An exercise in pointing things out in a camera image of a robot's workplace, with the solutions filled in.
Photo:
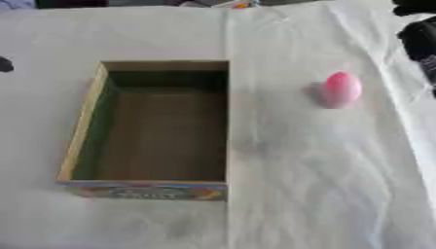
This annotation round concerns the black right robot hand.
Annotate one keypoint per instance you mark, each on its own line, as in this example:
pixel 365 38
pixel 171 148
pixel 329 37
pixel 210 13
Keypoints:
pixel 423 42

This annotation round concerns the tan cardboard box green inside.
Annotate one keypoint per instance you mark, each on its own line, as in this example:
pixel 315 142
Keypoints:
pixel 164 136

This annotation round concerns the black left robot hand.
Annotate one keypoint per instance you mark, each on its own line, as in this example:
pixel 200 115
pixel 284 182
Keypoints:
pixel 4 64

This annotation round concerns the pink toy egg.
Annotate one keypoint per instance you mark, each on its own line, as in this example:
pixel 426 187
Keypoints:
pixel 341 89

